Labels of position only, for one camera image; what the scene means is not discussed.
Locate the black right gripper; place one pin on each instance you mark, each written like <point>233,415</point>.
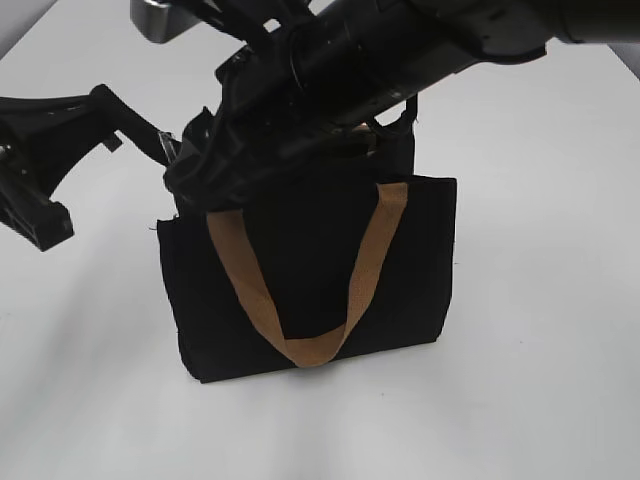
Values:
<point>288,97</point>

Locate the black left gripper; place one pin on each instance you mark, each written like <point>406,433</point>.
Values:
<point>42,140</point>

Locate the black canvas tote bag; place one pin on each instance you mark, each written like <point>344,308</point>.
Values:
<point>349,257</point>

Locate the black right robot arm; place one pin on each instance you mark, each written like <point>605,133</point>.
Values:
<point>407,46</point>

